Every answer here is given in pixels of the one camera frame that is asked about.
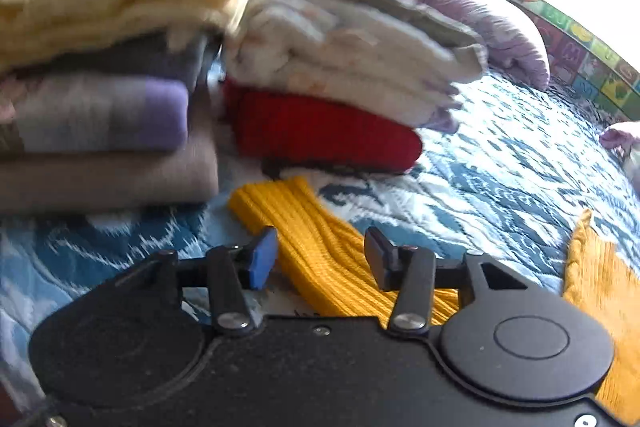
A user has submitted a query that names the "purple grey folded garment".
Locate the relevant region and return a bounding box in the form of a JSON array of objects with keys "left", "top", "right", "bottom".
[{"left": 0, "top": 74, "right": 190, "bottom": 158}]

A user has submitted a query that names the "white floral folded cloth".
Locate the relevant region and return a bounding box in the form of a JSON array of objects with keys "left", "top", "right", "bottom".
[{"left": 222, "top": 0, "right": 488, "bottom": 130}]

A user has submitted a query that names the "colourful foam mat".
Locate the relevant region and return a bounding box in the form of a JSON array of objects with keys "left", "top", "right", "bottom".
[{"left": 452, "top": 0, "right": 640, "bottom": 122}]

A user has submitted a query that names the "blue patterned bedspread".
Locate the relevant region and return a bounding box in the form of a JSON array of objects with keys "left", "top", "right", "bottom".
[{"left": 0, "top": 67, "right": 640, "bottom": 408}]

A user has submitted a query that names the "purple pillow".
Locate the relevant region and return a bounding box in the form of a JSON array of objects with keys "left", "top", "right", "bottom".
[
  {"left": 407, "top": 0, "right": 551, "bottom": 92},
  {"left": 599, "top": 121, "right": 640, "bottom": 195}
]

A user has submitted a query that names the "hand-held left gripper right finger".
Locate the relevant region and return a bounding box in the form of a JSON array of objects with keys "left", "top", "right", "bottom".
[{"left": 364, "top": 227, "right": 531, "bottom": 338}]

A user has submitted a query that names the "yellow knit sweater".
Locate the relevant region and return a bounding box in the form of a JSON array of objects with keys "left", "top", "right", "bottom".
[{"left": 227, "top": 177, "right": 640, "bottom": 425}]

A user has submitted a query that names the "taupe folded garment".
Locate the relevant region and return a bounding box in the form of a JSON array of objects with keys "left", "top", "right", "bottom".
[{"left": 0, "top": 87, "right": 221, "bottom": 214}]

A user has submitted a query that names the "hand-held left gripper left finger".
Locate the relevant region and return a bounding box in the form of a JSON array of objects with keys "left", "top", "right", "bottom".
[{"left": 117, "top": 227, "right": 279, "bottom": 339}]

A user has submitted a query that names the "cream folded knit garment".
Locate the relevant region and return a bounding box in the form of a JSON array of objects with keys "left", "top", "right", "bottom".
[{"left": 0, "top": 0, "right": 268, "bottom": 72}]

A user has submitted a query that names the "red folded knit garment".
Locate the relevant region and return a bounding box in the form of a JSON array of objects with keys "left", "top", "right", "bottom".
[{"left": 222, "top": 79, "right": 425, "bottom": 175}]

